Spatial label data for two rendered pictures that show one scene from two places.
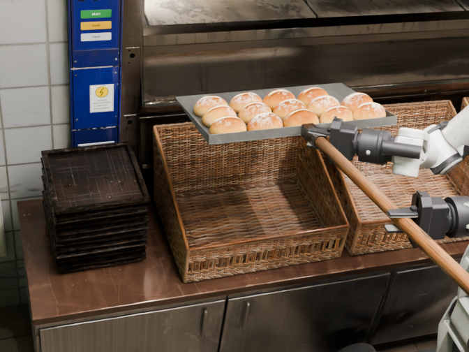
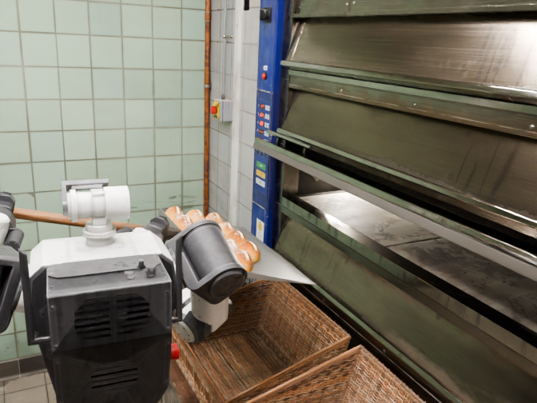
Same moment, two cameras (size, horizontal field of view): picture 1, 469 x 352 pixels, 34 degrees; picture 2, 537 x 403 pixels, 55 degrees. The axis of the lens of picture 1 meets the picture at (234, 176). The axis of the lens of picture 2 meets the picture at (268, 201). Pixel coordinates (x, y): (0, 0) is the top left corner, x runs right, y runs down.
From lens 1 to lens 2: 2.58 m
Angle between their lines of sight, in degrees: 75
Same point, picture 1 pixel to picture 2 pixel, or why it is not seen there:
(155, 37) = (286, 200)
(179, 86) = (292, 250)
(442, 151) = (185, 306)
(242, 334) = not seen: outside the picture
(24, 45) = (247, 177)
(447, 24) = (489, 325)
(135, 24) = (280, 185)
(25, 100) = (244, 216)
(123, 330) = not seen: hidden behind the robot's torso
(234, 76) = (318, 263)
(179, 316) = not seen: hidden behind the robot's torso
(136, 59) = (279, 213)
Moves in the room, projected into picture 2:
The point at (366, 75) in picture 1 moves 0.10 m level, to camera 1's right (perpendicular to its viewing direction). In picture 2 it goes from (401, 337) to (412, 356)
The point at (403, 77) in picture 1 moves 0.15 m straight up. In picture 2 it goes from (435, 371) to (444, 323)
